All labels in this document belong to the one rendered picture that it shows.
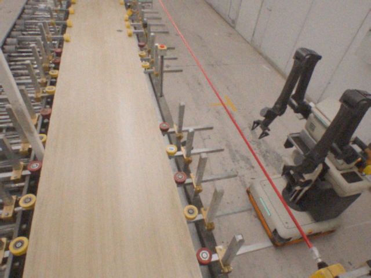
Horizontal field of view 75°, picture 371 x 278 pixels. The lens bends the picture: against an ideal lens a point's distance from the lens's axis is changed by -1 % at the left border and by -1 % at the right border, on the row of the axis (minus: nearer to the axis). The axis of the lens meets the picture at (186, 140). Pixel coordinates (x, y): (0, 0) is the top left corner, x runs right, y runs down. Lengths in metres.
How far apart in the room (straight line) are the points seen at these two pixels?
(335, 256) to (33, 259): 2.39
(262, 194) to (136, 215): 1.38
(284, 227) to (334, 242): 0.67
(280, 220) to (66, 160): 1.76
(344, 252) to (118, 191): 2.16
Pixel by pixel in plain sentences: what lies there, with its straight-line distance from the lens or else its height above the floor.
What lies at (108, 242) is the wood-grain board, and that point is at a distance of 1.39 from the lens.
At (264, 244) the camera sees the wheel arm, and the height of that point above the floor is 0.84.
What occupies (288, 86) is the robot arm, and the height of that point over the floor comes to 1.41.
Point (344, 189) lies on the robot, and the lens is 2.15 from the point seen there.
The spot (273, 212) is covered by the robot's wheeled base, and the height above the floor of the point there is 0.28.
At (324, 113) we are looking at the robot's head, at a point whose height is 1.33.
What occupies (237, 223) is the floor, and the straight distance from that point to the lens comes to 2.54.
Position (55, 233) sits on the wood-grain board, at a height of 0.90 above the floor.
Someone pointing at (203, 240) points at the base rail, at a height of 0.70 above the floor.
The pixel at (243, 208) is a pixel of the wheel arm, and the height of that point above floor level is 0.82.
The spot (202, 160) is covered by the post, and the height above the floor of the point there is 1.11.
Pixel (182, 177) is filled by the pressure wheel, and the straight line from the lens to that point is 1.58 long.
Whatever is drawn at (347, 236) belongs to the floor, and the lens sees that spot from 3.00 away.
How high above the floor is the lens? 2.16
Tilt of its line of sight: 44 degrees down
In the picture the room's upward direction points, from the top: 8 degrees clockwise
